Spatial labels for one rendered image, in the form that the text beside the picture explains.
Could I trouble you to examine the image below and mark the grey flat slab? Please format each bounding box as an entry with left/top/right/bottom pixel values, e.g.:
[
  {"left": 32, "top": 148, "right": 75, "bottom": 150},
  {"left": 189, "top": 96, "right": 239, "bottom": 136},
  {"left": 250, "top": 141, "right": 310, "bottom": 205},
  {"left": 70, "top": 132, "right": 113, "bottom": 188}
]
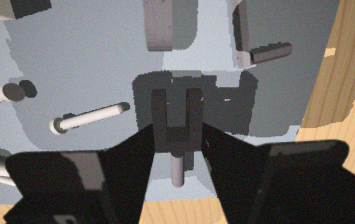
[{"left": 0, "top": 0, "right": 340, "bottom": 202}]

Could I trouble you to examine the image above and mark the dark grey u-shaped fork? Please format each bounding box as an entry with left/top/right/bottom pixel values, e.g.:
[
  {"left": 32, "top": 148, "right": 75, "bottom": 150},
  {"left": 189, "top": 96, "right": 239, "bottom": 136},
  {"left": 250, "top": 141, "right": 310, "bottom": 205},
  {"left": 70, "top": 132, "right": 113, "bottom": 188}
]
[{"left": 151, "top": 88, "right": 204, "bottom": 188}]

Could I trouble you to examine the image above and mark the grey l-shaped bar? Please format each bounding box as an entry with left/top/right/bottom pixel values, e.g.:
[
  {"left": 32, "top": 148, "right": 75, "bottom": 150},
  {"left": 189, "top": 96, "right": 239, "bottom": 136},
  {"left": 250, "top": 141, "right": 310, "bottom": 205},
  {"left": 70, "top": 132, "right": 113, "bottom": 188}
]
[{"left": 231, "top": 0, "right": 293, "bottom": 69}]

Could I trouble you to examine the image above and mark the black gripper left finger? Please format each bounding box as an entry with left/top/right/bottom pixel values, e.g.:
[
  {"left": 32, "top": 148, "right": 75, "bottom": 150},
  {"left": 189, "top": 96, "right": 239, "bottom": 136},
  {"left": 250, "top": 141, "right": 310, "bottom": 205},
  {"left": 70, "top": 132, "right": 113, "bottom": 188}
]
[{"left": 5, "top": 123, "right": 155, "bottom": 224}]

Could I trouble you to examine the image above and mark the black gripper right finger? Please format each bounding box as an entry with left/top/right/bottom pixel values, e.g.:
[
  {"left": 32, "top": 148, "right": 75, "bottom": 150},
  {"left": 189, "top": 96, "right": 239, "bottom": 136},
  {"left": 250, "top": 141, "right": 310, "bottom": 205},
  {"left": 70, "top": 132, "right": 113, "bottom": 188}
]
[{"left": 201, "top": 122, "right": 350, "bottom": 224}]

